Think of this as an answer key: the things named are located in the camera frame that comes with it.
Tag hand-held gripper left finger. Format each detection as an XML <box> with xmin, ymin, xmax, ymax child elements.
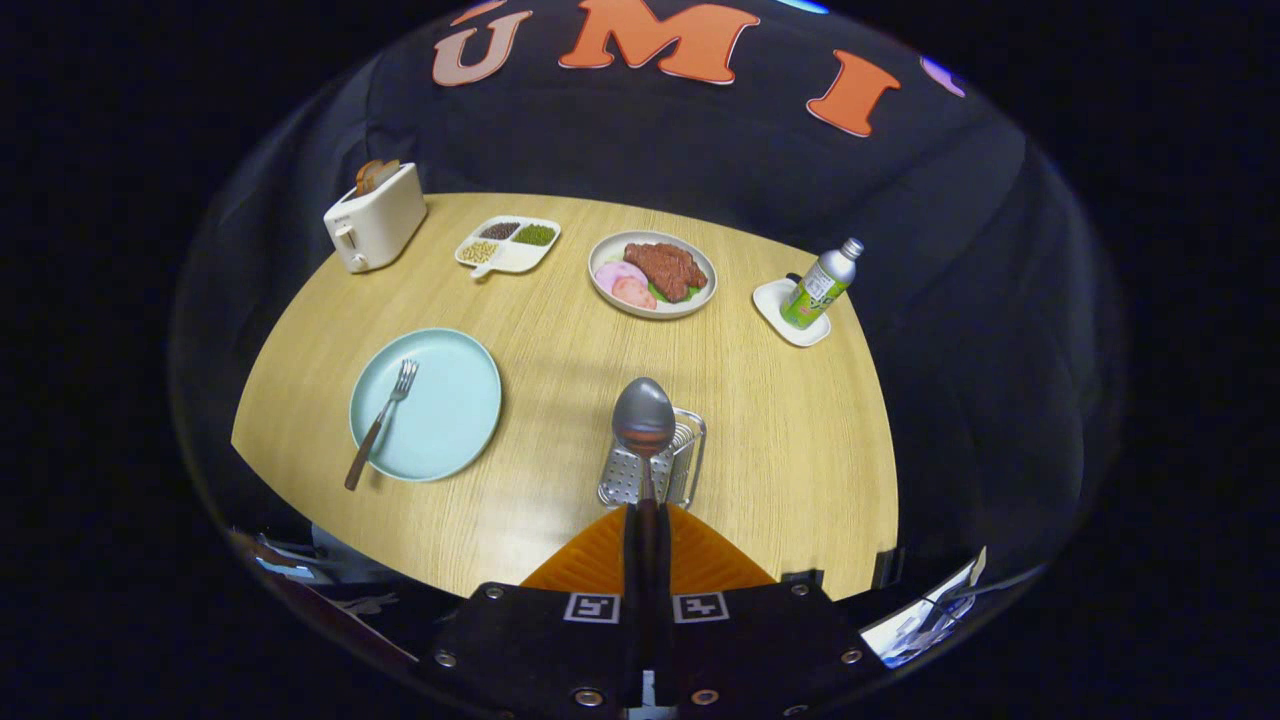
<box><xmin>425</xmin><ymin>503</ymin><xmax>642</xmax><ymax>717</ymax></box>

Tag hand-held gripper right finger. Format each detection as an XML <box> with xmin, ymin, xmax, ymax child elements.
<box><xmin>655</xmin><ymin>503</ymin><xmax>886</xmax><ymax>718</ymax></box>

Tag metal spoon with wooden handle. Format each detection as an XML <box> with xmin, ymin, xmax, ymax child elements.
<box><xmin>612</xmin><ymin>377</ymin><xmax>678</xmax><ymax>513</ymax></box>

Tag metal fork with wooden handle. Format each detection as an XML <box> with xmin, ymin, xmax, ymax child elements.
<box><xmin>345</xmin><ymin>359</ymin><xmax>419</xmax><ymax>492</ymax></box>

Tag metal cutlery rack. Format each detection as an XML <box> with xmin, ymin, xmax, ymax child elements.
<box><xmin>598</xmin><ymin>407</ymin><xmax>707</xmax><ymax>509</ymax></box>

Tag dark red seat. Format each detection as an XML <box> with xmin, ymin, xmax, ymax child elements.
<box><xmin>230</xmin><ymin>530</ymin><xmax>421</xmax><ymax>663</ymax></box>

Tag light blue plate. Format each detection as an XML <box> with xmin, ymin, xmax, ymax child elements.
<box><xmin>349</xmin><ymin>328</ymin><xmax>503</xmax><ymax>483</ymax></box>

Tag white square coaster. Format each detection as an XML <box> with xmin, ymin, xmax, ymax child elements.
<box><xmin>752</xmin><ymin>278</ymin><xmax>832</xmax><ymax>348</ymax></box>

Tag silver bottle with green label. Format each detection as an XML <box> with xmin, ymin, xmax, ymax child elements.
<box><xmin>780</xmin><ymin>237</ymin><xmax>865</xmax><ymax>330</ymax></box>

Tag white divided dish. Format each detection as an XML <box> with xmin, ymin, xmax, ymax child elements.
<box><xmin>455</xmin><ymin>215</ymin><xmax>562</xmax><ymax>279</ymax></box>

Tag brown steak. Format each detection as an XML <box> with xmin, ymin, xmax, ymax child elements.
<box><xmin>624</xmin><ymin>241</ymin><xmax>709</xmax><ymax>303</ymax></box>

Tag white oval plate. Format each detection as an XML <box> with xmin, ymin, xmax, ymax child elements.
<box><xmin>588</xmin><ymin>230</ymin><xmax>718</xmax><ymax>320</ymax></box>

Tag white toaster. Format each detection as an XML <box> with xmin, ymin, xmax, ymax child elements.
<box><xmin>323</xmin><ymin>162</ymin><xmax>429</xmax><ymax>274</ymax></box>

